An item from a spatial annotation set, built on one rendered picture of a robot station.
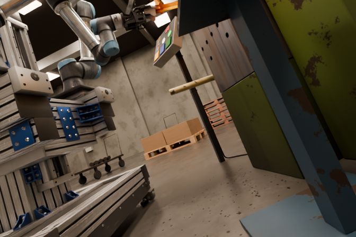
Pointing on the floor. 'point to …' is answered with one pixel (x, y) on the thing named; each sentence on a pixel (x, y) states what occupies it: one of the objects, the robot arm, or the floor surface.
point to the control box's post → (200, 109)
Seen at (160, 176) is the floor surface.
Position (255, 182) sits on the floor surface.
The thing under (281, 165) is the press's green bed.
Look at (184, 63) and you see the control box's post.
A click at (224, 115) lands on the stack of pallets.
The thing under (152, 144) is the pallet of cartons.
